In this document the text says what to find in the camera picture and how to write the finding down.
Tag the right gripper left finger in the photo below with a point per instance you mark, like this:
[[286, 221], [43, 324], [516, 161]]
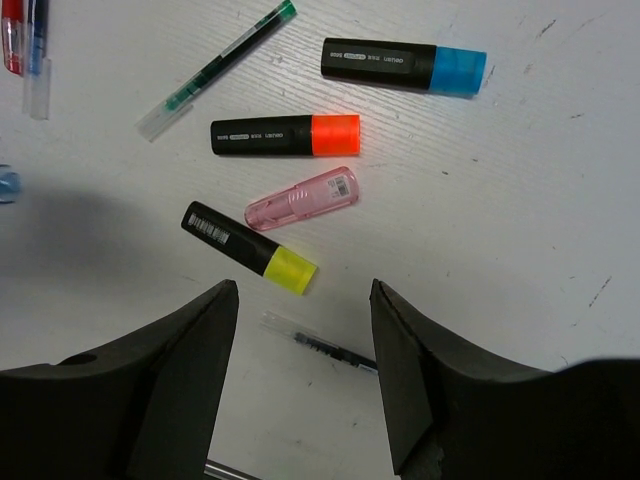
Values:
[[142, 406]]

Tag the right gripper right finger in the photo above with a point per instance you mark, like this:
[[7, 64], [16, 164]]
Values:
[[454, 410]]

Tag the yellow cap highlighter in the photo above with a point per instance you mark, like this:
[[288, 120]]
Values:
[[250, 249]]

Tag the pink clear highlighter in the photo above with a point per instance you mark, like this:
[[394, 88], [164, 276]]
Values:
[[324, 193]]

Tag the blue clear highlighter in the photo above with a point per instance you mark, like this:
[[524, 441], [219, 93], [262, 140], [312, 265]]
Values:
[[10, 184]]

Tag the orange cap highlighter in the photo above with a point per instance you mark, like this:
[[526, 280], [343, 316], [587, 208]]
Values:
[[302, 135]]

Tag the blue cap highlighter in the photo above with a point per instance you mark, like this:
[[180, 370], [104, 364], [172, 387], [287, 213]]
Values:
[[410, 66]]

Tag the black clear pen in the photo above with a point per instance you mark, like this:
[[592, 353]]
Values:
[[309, 339]]

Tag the green clear pen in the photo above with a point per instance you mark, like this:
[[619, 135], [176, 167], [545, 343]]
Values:
[[180, 102]]

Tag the blue clear pen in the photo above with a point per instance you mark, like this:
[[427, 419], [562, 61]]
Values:
[[36, 63]]

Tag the red pen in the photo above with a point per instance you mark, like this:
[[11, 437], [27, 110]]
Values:
[[12, 26]]

